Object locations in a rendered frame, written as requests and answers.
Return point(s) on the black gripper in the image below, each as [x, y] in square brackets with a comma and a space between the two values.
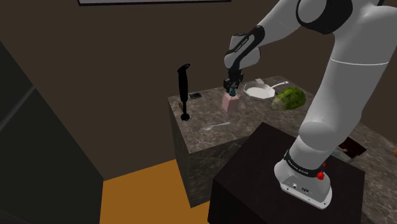
[233, 80]

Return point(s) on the pink spray bottle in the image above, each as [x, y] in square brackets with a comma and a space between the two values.
[230, 101]

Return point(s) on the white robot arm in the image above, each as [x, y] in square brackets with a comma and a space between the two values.
[347, 93]

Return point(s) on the white spatula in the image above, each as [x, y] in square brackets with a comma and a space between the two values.
[260, 81]

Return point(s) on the white frying pan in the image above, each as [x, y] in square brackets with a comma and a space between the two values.
[259, 91]

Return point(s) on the small black phone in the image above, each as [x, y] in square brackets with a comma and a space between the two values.
[195, 95]

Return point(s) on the silver spoon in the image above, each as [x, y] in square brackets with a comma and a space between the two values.
[217, 125]

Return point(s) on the black immersion blender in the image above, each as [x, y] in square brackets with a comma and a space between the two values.
[184, 90]

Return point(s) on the small brown wooden utensil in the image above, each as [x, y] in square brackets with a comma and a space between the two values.
[181, 107]

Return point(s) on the green lettuce head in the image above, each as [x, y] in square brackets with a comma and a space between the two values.
[289, 98]

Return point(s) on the dark robot stand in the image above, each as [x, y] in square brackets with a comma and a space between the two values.
[257, 173]

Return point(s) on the dark refrigerator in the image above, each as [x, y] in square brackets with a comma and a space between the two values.
[37, 149]

